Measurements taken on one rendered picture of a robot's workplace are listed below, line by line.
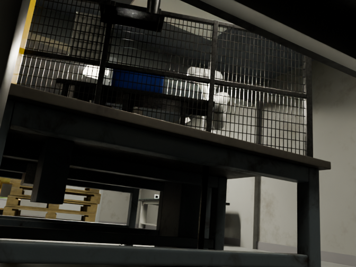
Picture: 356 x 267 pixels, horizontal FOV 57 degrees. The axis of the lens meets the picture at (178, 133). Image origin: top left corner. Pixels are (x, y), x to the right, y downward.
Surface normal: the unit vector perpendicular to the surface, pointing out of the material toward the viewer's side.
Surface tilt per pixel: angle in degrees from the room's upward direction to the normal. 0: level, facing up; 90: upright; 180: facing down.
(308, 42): 180
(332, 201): 90
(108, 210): 90
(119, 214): 90
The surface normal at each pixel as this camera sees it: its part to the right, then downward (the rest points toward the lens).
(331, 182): -0.87, -0.20
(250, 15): -0.09, 0.96
